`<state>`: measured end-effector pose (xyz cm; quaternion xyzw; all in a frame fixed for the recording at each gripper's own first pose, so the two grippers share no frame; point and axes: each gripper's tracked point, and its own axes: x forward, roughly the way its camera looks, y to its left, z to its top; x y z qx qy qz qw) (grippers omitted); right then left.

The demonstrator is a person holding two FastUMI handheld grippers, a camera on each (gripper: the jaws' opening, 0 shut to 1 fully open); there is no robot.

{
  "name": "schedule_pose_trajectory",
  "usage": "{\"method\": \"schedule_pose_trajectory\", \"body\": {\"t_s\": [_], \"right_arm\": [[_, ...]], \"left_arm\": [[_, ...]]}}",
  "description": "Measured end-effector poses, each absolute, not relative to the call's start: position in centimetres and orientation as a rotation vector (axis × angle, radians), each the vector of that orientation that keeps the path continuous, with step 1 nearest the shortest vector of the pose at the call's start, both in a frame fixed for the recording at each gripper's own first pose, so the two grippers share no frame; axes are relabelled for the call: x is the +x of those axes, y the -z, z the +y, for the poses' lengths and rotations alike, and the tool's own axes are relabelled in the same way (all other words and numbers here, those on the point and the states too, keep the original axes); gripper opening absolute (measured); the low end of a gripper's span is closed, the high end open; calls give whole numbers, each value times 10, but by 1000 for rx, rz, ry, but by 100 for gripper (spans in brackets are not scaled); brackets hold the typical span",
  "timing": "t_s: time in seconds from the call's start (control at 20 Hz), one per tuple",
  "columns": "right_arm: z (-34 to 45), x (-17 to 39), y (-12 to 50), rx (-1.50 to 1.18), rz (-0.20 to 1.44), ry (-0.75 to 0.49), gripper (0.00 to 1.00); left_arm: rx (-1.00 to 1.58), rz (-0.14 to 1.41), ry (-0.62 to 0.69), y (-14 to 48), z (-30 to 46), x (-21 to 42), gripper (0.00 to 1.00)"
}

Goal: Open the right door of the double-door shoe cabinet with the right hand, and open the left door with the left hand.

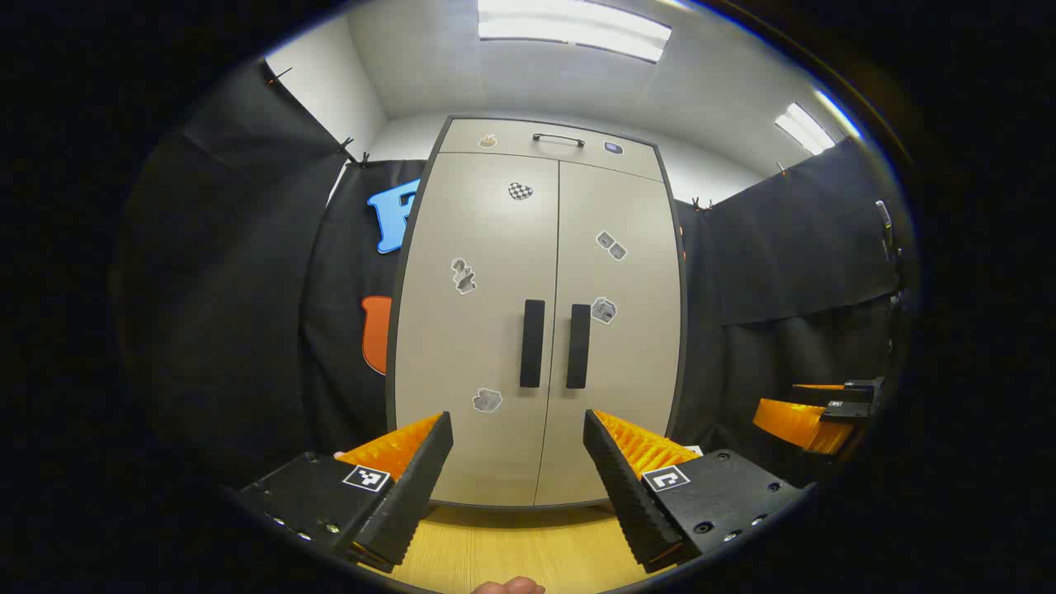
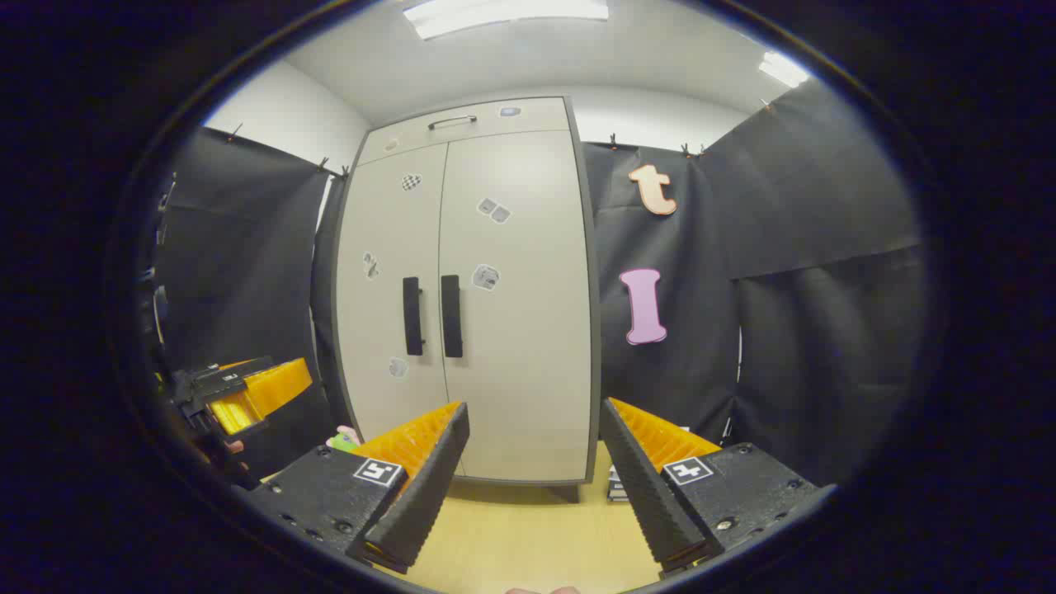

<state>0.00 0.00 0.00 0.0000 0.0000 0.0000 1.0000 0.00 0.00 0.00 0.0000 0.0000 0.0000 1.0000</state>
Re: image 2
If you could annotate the white black printed board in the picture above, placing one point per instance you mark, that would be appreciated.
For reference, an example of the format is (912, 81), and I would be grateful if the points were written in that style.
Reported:
(617, 487)

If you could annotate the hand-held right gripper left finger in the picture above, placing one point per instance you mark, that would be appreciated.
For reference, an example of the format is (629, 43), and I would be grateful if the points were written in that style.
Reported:
(429, 487)

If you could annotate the small ceiling light panel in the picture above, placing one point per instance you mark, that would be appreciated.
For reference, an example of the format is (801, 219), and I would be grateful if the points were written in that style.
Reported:
(784, 70)

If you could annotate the black backdrop cloth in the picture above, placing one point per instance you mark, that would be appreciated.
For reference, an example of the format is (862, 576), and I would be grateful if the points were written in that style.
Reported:
(808, 346)
(239, 247)

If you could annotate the green plush toy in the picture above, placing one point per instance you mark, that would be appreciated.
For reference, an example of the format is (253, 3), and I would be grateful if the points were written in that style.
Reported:
(342, 443)

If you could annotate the long ceiling light panel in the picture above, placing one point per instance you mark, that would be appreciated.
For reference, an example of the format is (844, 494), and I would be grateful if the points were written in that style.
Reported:
(503, 15)

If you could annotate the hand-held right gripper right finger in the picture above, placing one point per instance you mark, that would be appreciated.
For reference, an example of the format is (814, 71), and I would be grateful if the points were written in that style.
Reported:
(643, 487)

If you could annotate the beige double-door shoe cabinet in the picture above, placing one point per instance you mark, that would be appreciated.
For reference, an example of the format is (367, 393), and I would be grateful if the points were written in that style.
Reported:
(495, 124)

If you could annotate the beige cabinet door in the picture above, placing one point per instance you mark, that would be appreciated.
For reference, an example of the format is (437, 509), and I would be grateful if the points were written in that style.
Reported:
(379, 214)
(528, 371)

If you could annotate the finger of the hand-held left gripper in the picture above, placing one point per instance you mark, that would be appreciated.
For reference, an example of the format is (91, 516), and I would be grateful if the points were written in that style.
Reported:
(268, 388)

